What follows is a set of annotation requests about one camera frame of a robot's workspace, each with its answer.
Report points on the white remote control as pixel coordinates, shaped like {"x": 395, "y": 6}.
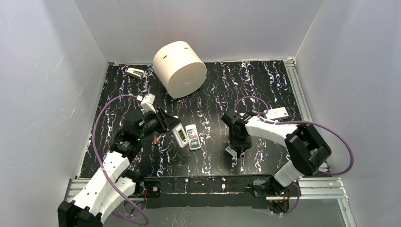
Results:
{"x": 180, "y": 135}

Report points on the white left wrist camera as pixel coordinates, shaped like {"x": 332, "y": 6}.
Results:
{"x": 146, "y": 103}

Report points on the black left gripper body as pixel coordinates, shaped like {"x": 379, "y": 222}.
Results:
{"x": 165, "y": 118}

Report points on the aluminium frame rail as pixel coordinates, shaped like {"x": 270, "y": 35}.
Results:
{"x": 324, "y": 185}

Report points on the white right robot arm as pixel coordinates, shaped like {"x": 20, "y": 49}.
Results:
{"x": 306, "y": 147}

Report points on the white battery box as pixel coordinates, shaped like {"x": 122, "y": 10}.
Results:
{"x": 277, "y": 114}

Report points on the small grey remote control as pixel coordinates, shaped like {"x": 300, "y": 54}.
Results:
{"x": 193, "y": 137}

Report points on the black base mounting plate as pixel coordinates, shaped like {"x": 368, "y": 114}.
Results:
{"x": 216, "y": 191}

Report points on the white stapler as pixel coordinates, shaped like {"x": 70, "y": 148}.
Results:
{"x": 136, "y": 73}

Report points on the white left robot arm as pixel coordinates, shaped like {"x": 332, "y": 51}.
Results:
{"x": 113, "y": 181}

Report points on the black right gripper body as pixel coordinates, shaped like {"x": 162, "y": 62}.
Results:
{"x": 239, "y": 146}

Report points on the white cylindrical container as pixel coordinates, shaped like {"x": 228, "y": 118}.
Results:
{"x": 179, "y": 69}

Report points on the white remote battery cover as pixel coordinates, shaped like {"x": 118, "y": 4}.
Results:
{"x": 231, "y": 151}

